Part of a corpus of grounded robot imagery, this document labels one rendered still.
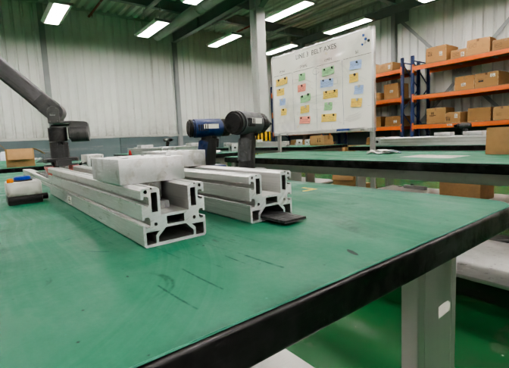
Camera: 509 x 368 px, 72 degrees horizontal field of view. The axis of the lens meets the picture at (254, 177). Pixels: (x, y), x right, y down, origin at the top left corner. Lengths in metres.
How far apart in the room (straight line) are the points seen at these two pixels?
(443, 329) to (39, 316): 0.73
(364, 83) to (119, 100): 10.26
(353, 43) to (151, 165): 3.44
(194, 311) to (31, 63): 12.39
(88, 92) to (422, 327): 12.37
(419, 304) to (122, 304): 0.55
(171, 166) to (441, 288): 0.58
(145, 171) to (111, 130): 12.22
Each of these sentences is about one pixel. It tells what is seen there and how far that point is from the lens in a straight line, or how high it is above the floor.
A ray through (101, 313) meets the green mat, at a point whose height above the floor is 0.78.
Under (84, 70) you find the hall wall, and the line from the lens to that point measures 12.85.
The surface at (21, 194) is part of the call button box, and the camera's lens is 1.13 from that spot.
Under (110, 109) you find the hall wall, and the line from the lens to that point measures 12.88.
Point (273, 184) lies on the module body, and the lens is 0.67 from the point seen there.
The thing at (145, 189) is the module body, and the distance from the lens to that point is 0.51.
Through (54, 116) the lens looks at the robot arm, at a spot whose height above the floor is 1.03.
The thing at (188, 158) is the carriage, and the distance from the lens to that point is 0.90.
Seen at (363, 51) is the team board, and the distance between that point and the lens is 3.80.
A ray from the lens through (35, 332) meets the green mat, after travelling 0.36.
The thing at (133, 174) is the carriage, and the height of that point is 0.88.
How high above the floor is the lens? 0.93
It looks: 6 degrees down
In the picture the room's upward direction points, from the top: 3 degrees counter-clockwise
